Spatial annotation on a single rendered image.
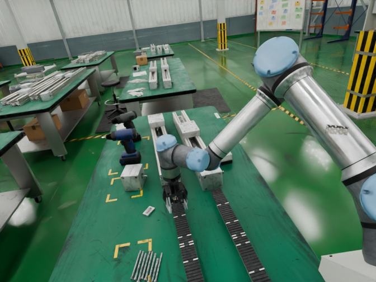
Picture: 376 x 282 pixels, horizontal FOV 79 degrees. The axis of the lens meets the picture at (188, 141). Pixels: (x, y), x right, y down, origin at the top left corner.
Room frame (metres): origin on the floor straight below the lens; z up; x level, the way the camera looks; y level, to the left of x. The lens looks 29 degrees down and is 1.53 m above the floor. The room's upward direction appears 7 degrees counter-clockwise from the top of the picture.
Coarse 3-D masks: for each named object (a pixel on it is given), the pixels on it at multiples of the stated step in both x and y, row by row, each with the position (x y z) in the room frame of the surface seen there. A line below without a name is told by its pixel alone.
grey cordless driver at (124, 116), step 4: (128, 112) 1.47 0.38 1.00; (132, 112) 1.48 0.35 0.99; (116, 116) 1.43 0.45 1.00; (120, 116) 1.44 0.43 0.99; (124, 116) 1.44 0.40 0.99; (128, 116) 1.45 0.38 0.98; (132, 116) 1.46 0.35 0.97; (136, 116) 1.48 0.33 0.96; (112, 120) 1.41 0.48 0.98; (116, 120) 1.41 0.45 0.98; (120, 120) 1.42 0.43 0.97; (124, 120) 1.43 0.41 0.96; (128, 120) 1.45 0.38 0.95; (124, 124) 1.45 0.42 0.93; (128, 124) 1.45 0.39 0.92; (132, 124) 1.47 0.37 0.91; (128, 128) 1.45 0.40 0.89; (132, 128) 1.46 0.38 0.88; (136, 140) 1.44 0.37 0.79
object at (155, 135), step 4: (152, 128) 1.46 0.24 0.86; (164, 128) 1.44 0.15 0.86; (152, 132) 1.40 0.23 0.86; (156, 132) 1.47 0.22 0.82; (160, 132) 1.44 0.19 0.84; (164, 132) 1.37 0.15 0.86; (152, 136) 1.34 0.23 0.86; (156, 136) 1.34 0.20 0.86; (160, 136) 1.38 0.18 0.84; (156, 152) 1.12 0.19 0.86; (156, 156) 1.08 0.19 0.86; (160, 172) 0.92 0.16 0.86; (160, 176) 0.90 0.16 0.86; (180, 180) 0.92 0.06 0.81; (164, 184) 0.90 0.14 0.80
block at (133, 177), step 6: (126, 168) 0.98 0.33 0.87; (132, 168) 0.98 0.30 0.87; (138, 168) 0.97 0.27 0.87; (126, 174) 0.93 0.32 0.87; (132, 174) 0.92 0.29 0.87; (138, 174) 0.92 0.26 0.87; (144, 174) 1.00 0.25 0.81; (126, 180) 0.92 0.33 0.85; (132, 180) 0.91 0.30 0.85; (138, 180) 0.91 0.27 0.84; (144, 180) 0.98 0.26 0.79; (126, 186) 0.92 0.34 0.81; (132, 186) 0.91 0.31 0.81; (138, 186) 0.91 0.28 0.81
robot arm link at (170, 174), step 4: (160, 168) 0.69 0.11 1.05; (176, 168) 0.68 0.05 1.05; (180, 168) 0.70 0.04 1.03; (164, 172) 0.67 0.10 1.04; (168, 172) 0.67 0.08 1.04; (172, 172) 0.67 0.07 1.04; (176, 172) 0.68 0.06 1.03; (180, 172) 0.69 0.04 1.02; (164, 176) 0.68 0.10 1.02; (168, 176) 0.67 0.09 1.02; (172, 176) 0.67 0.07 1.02; (176, 176) 0.67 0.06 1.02
